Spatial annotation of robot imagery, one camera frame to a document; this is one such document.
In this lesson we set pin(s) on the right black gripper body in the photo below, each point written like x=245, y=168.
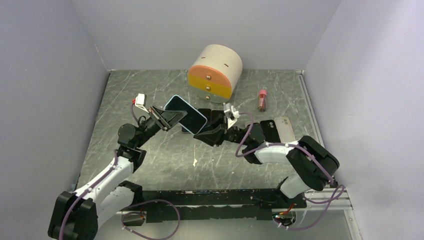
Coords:
x=234, y=134

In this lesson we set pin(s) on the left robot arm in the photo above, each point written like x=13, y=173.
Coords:
x=99, y=179

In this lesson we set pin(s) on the bare black phone removed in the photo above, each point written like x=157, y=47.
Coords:
x=207, y=112

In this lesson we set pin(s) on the pink capped marker tube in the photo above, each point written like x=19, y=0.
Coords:
x=262, y=104

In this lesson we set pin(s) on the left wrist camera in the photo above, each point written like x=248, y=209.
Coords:
x=140, y=101

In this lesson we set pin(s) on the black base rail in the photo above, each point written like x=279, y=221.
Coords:
x=170, y=205

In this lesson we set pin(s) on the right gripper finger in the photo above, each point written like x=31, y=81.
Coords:
x=216, y=125
x=209, y=138

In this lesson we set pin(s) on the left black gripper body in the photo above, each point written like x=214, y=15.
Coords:
x=156, y=116

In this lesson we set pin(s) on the round pastel drawer cabinet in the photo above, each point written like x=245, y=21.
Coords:
x=215, y=73

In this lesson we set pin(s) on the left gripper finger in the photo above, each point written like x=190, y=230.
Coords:
x=161, y=114
x=169, y=124

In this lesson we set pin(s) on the purple bare phone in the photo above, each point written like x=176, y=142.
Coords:
x=218, y=117

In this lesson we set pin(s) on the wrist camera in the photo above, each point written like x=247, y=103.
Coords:
x=231, y=114
x=140, y=101

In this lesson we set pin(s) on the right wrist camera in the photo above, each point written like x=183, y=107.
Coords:
x=231, y=114

